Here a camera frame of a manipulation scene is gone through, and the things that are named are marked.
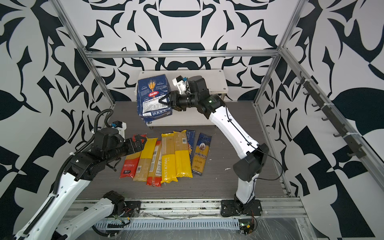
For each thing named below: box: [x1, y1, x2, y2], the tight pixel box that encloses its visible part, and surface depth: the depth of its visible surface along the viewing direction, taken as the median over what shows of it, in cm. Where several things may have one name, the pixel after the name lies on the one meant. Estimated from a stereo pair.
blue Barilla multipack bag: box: [137, 74, 173, 122], surface depth 68 cm
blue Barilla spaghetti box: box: [186, 130, 195, 168], surface depth 98 cm
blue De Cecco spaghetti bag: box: [192, 132, 212, 176], surface depth 92 cm
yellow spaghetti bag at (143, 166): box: [133, 137, 159, 182], surface depth 87 cm
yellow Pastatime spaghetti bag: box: [160, 133, 179, 184], surface depth 87 cm
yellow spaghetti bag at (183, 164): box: [173, 130, 193, 178], surface depth 89 cm
